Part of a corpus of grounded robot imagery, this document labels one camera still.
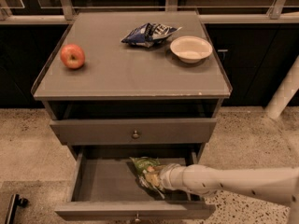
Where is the black object on floor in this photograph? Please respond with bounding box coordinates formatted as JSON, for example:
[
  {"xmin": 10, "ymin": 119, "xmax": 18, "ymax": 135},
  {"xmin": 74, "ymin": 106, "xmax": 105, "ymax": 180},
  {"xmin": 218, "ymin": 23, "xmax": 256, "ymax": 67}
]
[{"xmin": 5, "ymin": 194, "xmax": 29, "ymax": 224}]

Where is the open middle drawer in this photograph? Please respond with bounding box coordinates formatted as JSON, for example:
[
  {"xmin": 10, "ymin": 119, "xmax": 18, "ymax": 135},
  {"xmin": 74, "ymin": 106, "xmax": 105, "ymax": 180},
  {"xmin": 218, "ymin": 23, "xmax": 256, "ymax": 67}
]
[{"xmin": 55, "ymin": 148, "xmax": 215, "ymax": 221}]

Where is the white bowl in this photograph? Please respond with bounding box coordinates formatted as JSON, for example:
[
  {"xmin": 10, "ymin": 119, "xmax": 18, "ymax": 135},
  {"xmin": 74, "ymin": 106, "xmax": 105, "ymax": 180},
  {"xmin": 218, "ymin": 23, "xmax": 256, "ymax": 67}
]
[{"xmin": 170, "ymin": 36, "xmax": 213, "ymax": 63}]

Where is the blue chip bag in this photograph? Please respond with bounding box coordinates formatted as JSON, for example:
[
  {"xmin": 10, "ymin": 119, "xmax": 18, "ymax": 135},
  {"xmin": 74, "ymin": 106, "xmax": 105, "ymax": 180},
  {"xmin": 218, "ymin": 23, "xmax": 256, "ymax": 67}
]
[{"xmin": 121, "ymin": 22, "xmax": 180, "ymax": 48}]

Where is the white angled post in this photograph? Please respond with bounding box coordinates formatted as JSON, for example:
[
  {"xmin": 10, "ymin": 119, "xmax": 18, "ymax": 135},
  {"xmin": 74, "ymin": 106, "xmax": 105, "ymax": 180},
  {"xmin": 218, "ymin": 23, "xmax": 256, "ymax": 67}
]
[{"xmin": 265, "ymin": 56, "xmax": 299, "ymax": 119}]

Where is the red apple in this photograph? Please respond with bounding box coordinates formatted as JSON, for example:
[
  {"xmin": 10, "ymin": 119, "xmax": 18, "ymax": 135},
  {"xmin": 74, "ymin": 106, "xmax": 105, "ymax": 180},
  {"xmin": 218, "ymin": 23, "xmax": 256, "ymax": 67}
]
[{"xmin": 60, "ymin": 44, "xmax": 85, "ymax": 69}]

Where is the grey drawer cabinet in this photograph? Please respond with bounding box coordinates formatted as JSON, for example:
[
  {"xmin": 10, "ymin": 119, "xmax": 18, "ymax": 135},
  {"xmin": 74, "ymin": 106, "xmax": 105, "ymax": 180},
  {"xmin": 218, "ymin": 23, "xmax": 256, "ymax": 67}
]
[{"xmin": 30, "ymin": 10, "xmax": 233, "ymax": 161}]

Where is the green jalapeno chip bag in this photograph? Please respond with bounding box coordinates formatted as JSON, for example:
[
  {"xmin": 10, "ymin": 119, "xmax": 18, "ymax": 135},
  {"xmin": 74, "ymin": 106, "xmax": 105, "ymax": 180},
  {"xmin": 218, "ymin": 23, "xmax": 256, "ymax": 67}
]
[{"xmin": 130, "ymin": 157, "xmax": 165, "ymax": 199}]

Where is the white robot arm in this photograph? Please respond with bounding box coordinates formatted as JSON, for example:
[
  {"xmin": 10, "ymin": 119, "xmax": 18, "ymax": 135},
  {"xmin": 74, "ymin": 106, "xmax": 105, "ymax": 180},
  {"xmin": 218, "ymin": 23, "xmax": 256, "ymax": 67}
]
[{"xmin": 145, "ymin": 163, "xmax": 299, "ymax": 224}]

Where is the closed top drawer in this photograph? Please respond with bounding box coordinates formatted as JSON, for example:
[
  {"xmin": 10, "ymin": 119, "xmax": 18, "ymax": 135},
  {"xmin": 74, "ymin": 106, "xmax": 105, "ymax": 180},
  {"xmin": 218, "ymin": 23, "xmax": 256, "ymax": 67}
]
[{"xmin": 50, "ymin": 119, "xmax": 216, "ymax": 146}]

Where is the round metal drawer knob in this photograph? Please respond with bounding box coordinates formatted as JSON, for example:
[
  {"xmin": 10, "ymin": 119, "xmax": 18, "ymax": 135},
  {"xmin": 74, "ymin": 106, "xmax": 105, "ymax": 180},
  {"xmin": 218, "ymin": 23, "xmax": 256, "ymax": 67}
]
[{"xmin": 132, "ymin": 131, "xmax": 140, "ymax": 139}]

